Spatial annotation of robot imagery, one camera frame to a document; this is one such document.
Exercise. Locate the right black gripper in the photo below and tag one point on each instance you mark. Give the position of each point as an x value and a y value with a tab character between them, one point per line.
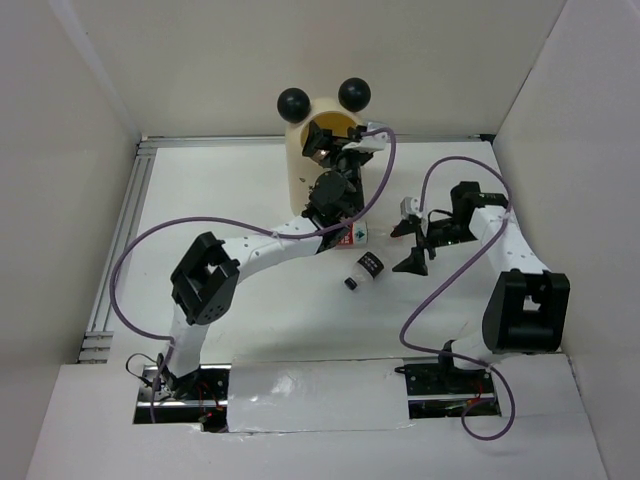
413	263

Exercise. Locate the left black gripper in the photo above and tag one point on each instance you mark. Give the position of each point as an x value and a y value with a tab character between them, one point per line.
316	141

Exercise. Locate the black label black cap bottle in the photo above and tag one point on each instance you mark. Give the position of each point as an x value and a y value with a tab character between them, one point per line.
367	268

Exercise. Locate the red label clear bottle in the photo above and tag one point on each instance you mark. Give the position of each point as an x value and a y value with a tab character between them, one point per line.
362	235

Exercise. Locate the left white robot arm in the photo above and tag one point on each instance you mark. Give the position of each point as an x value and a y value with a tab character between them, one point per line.
204	282

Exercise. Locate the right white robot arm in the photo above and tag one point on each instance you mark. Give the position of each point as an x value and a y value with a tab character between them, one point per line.
526	312

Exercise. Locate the cream bin with black ears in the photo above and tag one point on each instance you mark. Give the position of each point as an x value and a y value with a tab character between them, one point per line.
297	109

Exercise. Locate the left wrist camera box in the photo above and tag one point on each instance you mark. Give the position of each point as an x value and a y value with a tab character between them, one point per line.
377	137

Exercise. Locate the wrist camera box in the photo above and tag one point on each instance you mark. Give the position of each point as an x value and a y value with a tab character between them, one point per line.
377	137
410	207

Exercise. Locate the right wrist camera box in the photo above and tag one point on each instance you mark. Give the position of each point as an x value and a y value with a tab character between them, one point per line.
410	207

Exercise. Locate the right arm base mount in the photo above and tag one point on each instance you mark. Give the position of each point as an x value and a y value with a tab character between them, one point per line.
436	389

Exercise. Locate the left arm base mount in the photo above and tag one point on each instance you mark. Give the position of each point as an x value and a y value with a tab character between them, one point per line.
202	400

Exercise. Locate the aluminium frame rail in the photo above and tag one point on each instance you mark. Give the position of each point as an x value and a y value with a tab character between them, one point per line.
98	336

